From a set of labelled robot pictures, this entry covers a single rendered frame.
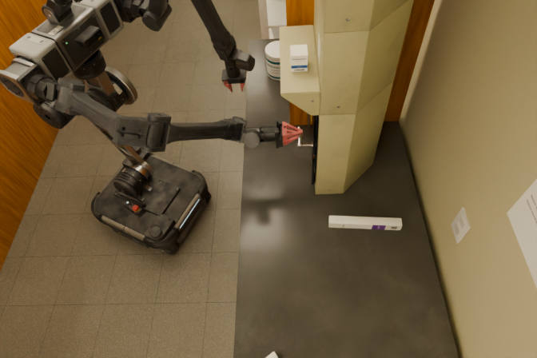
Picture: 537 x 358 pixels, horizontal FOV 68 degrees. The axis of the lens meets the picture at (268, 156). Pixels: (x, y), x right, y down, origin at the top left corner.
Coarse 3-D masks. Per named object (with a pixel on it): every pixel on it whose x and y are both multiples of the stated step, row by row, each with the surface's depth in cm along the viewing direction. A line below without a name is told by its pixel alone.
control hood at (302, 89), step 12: (288, 36) 129; (300, 36) 129; (312, 36) 128; (288, 48) 125; (312, 48) 125; (288, 60) 122; (312, 60) 121; (288, 72) 119; (300, 72) 118; (312, 72) 118; (288, 84) 116; (300, 84) 115; (312, 84) 115; (288, 96) 114; (300, 96) 114; (312, 96) 114; (300, 108) 118; (312, 108) 118
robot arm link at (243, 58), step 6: (234, 48) 157; (222, 54) 153; (234, 54) 156; (240, 54) 155; (246, 54) 155; (228, 60) 156; (234, 60) 156; (240, 60) 155; (246, 60) 154; (252, 60) 157; (240, 66) 158; (246, 66) 156; (252, 66) 159
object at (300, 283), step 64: (256, 64) 208; (384, 128) 176; (256, 192) 161; (384, 192) 157; (256, 256) 145; (320, 256) 143; (384, 256) 142; (256, 320) 132; (320, 320) 130; (384, 320) 129; (448, 320) 128
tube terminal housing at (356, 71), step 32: (320, 32) 106; (352, 32) 97; (384, 32) 103; (320, 64) 109; (352, 64) 105; (384, 64) 115; (320, 96) 114; (352, 96) 114; (384, 96) 130; (320, 128) 126; (352, 128) 126; (320, 160) 140; (352, 160) 143; (320, 192) 157
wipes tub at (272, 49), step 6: (270, 42) 194; (276, 42) 194; (270, 48) 191; (276, 48) 191; (270, 54) 189; (276, 54) 188; (270, 60) 190; (276, 60) 188; (270, 66) 194; (276, 66) 192; (270, 72) 197; (276, 72) 195; (276, 78) 198
